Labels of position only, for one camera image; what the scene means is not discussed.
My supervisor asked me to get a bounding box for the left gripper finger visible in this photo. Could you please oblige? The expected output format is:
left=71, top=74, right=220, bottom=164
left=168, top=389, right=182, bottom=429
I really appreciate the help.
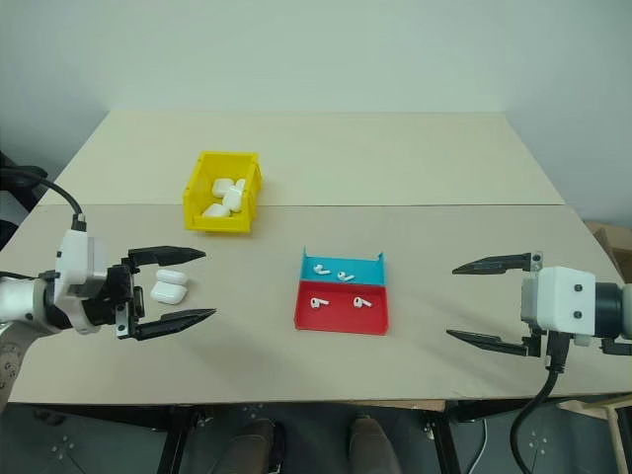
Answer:
left=132, top=308, right=218, bottom=344
left=127, top=245, right=207, bottom=271

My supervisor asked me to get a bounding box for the light wooden frame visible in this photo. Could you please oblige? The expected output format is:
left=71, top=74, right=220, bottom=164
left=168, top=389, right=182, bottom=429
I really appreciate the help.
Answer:
left=557, top=391, right=632, bottom=474

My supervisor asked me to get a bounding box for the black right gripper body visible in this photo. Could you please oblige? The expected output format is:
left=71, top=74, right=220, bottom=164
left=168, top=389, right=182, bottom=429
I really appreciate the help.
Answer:
left=520, top=251, right=550, bottom=358

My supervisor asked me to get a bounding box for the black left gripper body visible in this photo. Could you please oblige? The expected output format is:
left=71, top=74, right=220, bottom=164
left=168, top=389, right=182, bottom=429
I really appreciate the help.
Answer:
left=80, top=258, right=148, bottom=342

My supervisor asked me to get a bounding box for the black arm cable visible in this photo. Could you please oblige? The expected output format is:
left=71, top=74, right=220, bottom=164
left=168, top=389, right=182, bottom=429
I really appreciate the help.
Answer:
left=0, top=166, right=89, bottom=232
left=510, top=331, right=570, bottom=474

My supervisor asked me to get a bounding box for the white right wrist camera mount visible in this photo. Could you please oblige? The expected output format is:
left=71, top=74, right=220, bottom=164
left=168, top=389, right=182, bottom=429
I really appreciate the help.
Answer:
left=520, top=266, right=599, bottom=343

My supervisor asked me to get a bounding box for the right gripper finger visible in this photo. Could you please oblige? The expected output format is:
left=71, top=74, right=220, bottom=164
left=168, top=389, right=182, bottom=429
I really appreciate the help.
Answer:
left=444, top=328, right=532, bottom=357
left=450, top=252, right=536, bottom=277

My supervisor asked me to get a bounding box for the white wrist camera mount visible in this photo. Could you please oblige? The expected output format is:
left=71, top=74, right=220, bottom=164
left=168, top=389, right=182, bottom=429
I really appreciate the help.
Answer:
left=52, top=228, right=111, bottom=336
left=520, top=266, right=599, bottom=343

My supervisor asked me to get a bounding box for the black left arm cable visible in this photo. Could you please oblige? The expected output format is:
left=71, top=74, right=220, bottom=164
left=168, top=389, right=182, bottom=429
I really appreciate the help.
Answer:
left=0, top=166, right=89, bottom=232

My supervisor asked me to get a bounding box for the yellow plastic bin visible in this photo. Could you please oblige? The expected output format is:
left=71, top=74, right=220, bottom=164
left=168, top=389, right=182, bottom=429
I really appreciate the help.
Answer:
left=182, top=150, right=264, bottom=236

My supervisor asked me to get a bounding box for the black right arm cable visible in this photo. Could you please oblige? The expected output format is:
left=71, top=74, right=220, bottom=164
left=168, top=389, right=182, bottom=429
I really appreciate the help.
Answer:
left=510, top=331, right=570, bottom=474

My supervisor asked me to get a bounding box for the black table leg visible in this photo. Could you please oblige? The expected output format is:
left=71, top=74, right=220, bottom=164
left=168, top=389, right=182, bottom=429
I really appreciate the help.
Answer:
left=156, top=404, right=199, bottom=474
left=427, top=399, right=463, bottom=474

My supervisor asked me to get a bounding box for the red plastic tray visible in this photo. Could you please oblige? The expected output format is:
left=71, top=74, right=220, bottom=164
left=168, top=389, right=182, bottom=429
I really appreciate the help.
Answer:
left=292, top=279, right=392, bottom=338

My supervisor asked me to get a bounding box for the white earbud case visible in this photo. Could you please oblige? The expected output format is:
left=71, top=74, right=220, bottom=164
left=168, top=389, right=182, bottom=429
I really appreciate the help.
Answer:
left=149, top=268, right=190, bottom=305

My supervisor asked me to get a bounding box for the blue plastic tray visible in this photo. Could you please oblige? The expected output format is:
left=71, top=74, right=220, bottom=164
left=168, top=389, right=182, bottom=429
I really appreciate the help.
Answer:
left=298, top=246, right=387, bottom=288

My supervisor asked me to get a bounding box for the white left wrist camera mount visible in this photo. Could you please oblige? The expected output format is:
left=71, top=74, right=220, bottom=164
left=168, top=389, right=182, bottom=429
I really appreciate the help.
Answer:
left=52, top=228, right=111, bottom=336

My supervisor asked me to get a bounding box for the dark rounded shape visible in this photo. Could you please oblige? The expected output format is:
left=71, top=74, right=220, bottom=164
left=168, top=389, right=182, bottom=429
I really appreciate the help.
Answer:
left=227, top=418, right=288, bottom=474
left=347, top=416, right=402, bottom=474

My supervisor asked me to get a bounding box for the brown cardboard box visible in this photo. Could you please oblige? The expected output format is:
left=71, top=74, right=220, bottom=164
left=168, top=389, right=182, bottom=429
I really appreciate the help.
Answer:
left=584, top=221, right=632, bottom=283

